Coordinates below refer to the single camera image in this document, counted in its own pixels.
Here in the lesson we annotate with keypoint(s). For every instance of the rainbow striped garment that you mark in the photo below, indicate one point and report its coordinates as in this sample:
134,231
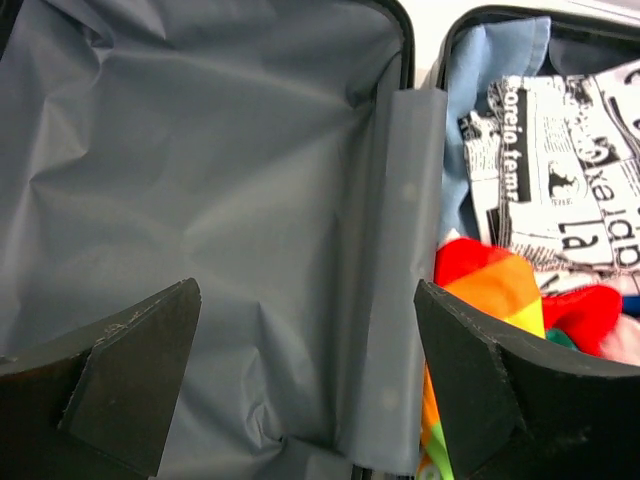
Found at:
495,282

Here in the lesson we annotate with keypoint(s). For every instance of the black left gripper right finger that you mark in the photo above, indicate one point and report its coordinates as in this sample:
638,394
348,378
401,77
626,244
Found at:
516,406

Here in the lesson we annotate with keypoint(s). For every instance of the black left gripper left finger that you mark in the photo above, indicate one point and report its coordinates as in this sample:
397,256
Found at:
97,402

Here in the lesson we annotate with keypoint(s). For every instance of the black white newspaper print shirt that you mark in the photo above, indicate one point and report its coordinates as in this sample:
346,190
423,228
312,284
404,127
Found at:
559,183

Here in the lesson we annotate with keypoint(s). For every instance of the grey-blue cloth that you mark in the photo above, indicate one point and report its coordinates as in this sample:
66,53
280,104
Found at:
483,55

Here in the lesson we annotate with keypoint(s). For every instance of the grey hard-shell suitcase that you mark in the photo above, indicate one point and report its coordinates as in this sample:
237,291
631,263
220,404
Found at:
288,156

